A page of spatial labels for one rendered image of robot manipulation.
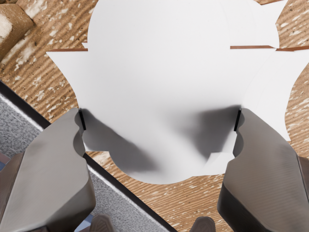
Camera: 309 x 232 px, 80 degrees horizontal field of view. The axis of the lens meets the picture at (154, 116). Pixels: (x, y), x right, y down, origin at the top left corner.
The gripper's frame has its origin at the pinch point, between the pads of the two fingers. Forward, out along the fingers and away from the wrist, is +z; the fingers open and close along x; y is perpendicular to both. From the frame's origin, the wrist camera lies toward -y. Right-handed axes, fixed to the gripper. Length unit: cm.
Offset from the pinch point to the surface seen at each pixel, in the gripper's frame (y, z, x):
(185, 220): 22.0, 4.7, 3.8
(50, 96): 1.5, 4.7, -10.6
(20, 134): 7.7, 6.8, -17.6
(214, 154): 4.9, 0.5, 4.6
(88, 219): 35.6, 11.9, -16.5
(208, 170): 7.9, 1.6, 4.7
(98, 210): 23.5, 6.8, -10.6
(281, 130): 3.1, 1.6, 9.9
